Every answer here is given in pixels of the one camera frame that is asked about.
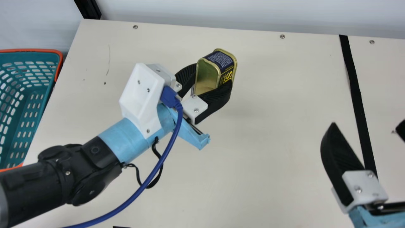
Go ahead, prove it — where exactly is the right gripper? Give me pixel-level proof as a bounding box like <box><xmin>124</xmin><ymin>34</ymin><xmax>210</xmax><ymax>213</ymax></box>
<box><xmin>320</xmin><ymin>119</ymin><xmax>405</xmax><ymax>228</ymax></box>

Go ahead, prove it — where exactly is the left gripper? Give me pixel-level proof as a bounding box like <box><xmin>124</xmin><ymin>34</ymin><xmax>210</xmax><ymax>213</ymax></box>
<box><xmin>98</xmin><ymin>63</ymin><xmax>211</xmax><ymax>165</ymax></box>

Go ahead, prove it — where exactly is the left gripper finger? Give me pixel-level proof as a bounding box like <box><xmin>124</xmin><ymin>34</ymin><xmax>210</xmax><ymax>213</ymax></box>
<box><xmin>183</xmin><ymin>79</ymin><xmax>233</xmax><ymax>124</ymax></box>

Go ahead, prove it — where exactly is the gold rectangular tin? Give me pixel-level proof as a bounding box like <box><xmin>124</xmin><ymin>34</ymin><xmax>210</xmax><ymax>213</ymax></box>
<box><xmin>194</xmin><ymin>48</ymin><xmax>238</xmax><ymax>97</ymax></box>

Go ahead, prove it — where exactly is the black strip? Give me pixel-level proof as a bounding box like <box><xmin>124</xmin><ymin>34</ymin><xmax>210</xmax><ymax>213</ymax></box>
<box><xmin>339</xmin><ymin>34</ymin><xmax>378</xmax><ymax>178</ymax></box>

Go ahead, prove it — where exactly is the teal shopping basket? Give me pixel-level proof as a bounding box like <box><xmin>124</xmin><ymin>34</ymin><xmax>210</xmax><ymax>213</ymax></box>
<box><xmin>0</xmin><ymin>48</ymin><xmax>64</xmax><ymax>173</ymax></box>

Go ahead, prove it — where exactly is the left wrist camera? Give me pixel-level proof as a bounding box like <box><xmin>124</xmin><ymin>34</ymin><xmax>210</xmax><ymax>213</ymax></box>
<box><xmin>119</xmin><ymin>63</ymin><xmax>165</xmax><ymax>140</ymax></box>

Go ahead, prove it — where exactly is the thin black cable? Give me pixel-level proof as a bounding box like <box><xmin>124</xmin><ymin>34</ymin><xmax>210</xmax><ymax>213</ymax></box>
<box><xmin>122</xmin><ymin>136</ymin><xmax>164</xmax><ymax>189</ymax></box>

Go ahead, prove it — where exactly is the black post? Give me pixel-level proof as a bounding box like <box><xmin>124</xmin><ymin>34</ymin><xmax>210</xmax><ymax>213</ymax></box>
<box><xmin>74</xmin><ymin>0</ymin><xmax>102</xmax><ymax>20</ymax></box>

